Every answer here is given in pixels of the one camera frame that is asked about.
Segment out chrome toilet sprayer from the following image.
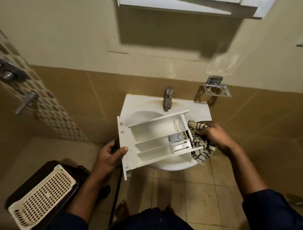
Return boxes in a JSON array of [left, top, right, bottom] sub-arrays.
[[285, 193, 303, 206]]

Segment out white mirror cabinet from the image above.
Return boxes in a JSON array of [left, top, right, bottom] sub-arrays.
[[117, 0, 276, 19]]

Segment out dark plastic stool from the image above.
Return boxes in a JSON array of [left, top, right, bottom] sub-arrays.
[[4, 160, 111, 230]]

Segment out white ceramic sink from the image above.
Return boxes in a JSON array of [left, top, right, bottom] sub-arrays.
[[121, 94, 212, 172]]

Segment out person's right forearm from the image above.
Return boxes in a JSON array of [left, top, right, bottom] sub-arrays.
[[225, 144, 303, 230]]

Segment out person's left forearm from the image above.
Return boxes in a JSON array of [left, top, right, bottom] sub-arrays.
[[47, 168, 112, 230]]

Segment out dark floor threshold strip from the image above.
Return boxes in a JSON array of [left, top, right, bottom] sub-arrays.
[[109, 169, 124, 226]]

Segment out person's right hand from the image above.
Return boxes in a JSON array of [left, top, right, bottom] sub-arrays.
[[196, 121, 238, 157]]

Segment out chrome sink faucet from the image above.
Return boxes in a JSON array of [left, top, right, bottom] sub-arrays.
[[163, 86, 174, 112]]

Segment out person's dark trousers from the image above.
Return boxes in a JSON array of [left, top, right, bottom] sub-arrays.
[[111, 207, 195, 230]]

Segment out black-lined patterned cloth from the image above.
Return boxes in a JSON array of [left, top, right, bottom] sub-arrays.
[[187, 119, 217, 166]]

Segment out chrome wall toothbrush holder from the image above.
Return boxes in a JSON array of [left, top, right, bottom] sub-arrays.
[[204, 75, 232, 98]]

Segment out person's left foot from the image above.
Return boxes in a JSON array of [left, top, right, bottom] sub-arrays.
[[116, 200, 130, 221]]

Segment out white perforated plastic basket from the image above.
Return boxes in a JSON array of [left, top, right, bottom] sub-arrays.
[[8, 165, 77, 228]]

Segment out chrome shower tap handle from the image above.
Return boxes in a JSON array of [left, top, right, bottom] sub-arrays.
[[15, 92, 39, 115]]

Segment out white detergent drawer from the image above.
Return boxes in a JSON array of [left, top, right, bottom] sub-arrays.
[[117, 109, 205, 182]]

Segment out person's left hand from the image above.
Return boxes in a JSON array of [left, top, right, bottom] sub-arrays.
[[94, 140, 129, 179]]

